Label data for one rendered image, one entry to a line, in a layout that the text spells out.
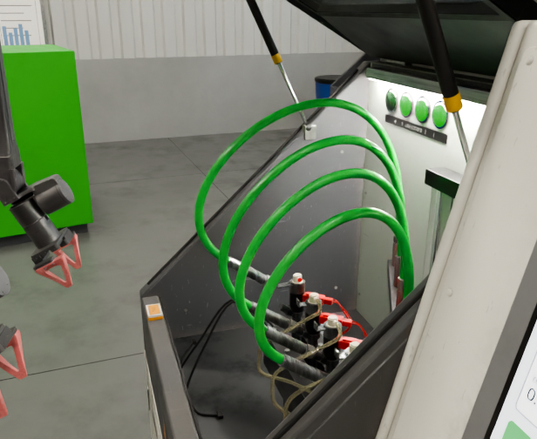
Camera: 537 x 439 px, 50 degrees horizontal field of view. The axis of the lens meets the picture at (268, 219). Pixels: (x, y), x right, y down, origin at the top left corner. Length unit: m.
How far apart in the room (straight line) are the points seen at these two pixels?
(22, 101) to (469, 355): 3.77
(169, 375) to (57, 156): 3.30
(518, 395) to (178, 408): 0.58
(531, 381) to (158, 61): 7.08
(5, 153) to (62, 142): 2.96
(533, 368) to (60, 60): 3.85
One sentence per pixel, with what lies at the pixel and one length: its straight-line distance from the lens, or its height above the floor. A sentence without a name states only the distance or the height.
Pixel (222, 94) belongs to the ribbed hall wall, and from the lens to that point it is 7.71.
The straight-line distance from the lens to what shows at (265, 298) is 0.75.
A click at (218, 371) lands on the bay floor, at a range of 1.28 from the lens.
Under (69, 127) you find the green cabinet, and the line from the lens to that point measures 4.24.
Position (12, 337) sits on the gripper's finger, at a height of 1.06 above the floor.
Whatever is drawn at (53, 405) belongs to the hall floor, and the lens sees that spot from 2.69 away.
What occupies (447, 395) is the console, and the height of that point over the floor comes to 1.17.
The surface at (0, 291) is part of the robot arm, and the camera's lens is 0.92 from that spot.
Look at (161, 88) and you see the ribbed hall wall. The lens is 7.52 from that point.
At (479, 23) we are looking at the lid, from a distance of 0.82.
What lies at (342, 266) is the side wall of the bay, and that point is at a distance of 1.45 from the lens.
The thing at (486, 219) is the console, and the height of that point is 1.35.
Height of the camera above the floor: 1.56
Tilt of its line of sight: 20 degrees down
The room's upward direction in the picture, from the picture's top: straight up
